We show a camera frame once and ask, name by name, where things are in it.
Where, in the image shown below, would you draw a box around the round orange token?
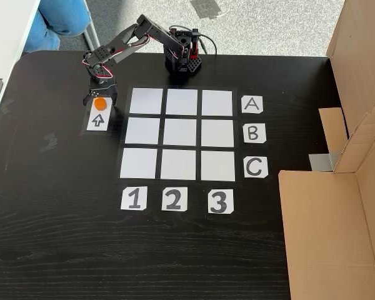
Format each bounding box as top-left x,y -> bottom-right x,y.
93,97 -> 108,112

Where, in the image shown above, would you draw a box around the white nine-square grid sheet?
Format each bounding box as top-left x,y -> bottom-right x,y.
118,86 -> 238,183

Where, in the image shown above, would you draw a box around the white arrow paper sheet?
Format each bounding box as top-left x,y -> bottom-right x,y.
86,99 -> 114,132

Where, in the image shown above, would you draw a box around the white metal table leg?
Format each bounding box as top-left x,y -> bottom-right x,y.
80,0 -> 103,53

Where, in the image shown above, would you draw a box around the clear tape scraps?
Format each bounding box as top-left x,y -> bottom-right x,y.
39,132 -> 59,154

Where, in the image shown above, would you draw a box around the person's leg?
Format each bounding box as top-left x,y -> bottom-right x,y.
23,0 -> 91,53

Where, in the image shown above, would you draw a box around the clear tape piece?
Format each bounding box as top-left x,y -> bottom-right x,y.
0,98 -> 15,115

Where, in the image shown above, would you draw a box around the red black clamp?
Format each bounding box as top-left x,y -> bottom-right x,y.
189,27 -> 204,61

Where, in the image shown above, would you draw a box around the paper sheet number 1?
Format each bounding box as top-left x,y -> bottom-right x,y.
120,186 -> 148,211

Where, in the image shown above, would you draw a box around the white desk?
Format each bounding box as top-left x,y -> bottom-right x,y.
0,0 -> 42,136

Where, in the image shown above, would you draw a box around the paper sheet number 2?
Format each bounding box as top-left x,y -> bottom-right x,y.
161,187 -> 189,213

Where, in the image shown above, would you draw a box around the grey floor tape patch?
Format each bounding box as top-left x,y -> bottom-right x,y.
189,0 -> 223,20

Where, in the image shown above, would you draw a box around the paper sheet letter A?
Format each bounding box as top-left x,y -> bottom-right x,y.
241,96 -> 264,114

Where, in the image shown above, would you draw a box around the paper sheet letter B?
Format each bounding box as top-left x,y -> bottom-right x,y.
242,123 -> 267,144

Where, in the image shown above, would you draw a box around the paper sheet number 3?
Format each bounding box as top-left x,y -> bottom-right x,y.
207,189 -> 234,215

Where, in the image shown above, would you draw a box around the paper sheet letter C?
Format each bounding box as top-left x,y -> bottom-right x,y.
243,157 -> 269,179

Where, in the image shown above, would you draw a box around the brown cardboard box panel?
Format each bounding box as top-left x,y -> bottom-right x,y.
317,0 -> 375,173
277,112 -> 375,300

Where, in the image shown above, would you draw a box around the black power cable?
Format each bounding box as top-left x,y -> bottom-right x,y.
169,25 -> 218,56

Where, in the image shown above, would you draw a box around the grey duct tape strip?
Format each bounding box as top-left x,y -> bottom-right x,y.
308,151 -> 344,173

